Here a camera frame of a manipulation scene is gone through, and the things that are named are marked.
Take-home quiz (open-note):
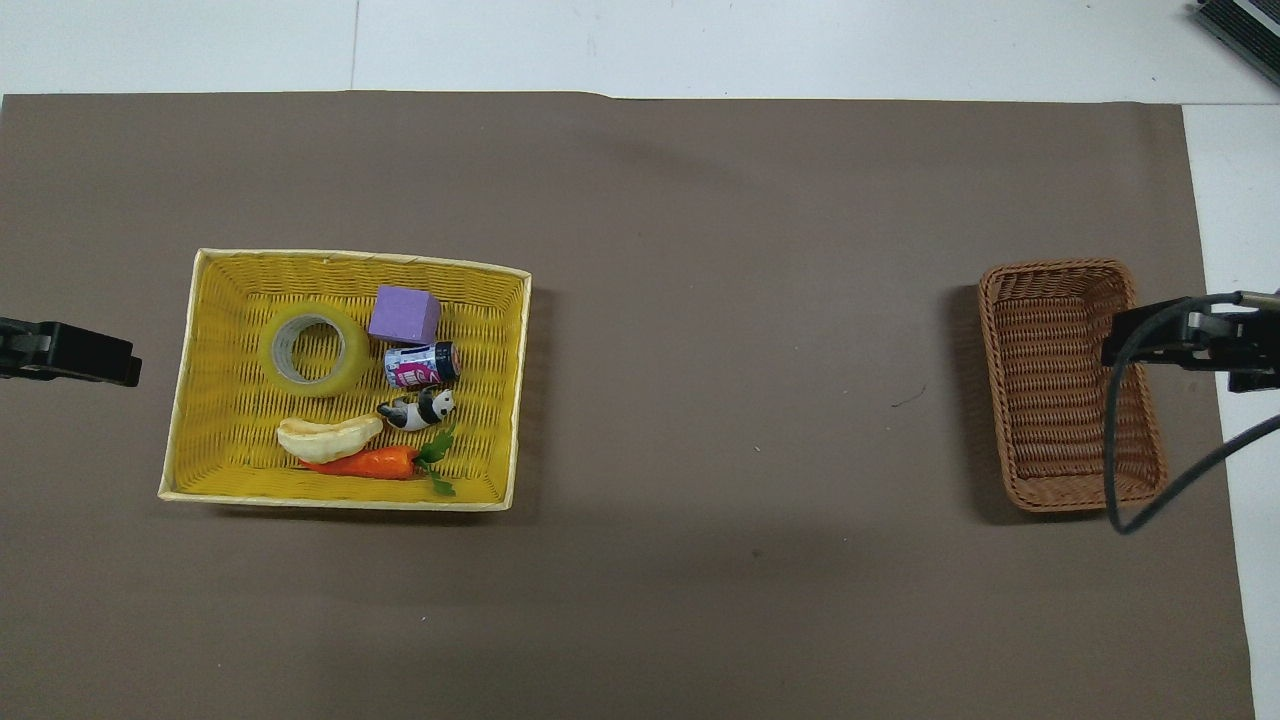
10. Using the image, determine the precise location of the clear yellowish tape roll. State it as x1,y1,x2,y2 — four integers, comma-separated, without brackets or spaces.
258,303,371,398

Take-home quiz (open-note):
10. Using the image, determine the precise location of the brown wicker basket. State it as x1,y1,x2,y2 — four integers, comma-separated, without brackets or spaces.
978,259,1169,513

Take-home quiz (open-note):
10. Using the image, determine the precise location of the yellow woven basket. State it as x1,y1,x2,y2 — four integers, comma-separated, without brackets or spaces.
158,248,533,512

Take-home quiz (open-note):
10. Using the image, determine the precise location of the panda toy figure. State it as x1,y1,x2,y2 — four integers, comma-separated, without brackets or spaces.
377,387,457,432

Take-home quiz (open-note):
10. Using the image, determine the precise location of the small pink and black can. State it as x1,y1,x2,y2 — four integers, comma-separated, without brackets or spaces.
384,341,462,390

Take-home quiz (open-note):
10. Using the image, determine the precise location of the purple foam cube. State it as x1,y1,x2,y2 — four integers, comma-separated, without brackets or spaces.
367,285,442,347

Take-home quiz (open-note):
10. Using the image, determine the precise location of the orange toy carrot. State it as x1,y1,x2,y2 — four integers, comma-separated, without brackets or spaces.
298,431,458,498

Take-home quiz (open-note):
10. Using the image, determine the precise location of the pale yellow toy banana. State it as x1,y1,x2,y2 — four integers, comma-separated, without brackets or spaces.
276,413,385,464

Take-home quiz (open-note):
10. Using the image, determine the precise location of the black cable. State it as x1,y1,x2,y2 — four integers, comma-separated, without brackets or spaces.
1104,291,1280,535

